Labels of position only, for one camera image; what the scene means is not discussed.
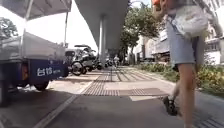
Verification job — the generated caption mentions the building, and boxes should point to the building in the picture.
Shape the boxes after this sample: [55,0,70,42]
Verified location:
[128,0,224,66]

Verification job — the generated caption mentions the tree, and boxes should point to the tree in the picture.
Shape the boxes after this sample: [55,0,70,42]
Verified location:
[0,17,19,41]

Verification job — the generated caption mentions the row of trees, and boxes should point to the row of trees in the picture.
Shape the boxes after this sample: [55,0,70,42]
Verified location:
[118,0,161,66]

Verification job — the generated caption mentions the concrete elevated viaduct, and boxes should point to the concrete elevated viaduct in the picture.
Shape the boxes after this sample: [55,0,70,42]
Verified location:
[74,0,132,65]

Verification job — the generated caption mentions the grey paved sidewalk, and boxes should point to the grey paved sidewalk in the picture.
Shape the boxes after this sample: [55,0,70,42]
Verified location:
[0,65,224,128]

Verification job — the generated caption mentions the row of parked scooters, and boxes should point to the row of parked scooters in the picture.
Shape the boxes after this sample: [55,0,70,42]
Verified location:
[64,44,114,77]

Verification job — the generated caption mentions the person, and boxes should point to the person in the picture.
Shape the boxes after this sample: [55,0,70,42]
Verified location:
[113,54,120,69]
[151,0,210,128]

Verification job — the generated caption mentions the blue cargo tricycle with canopy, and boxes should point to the blue cargo tricycle with canopy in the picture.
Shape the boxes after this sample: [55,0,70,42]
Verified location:
[0,0,73,108]

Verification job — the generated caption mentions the green hedge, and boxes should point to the green hedge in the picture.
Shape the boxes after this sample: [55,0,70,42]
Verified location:
[133,61,224,96]

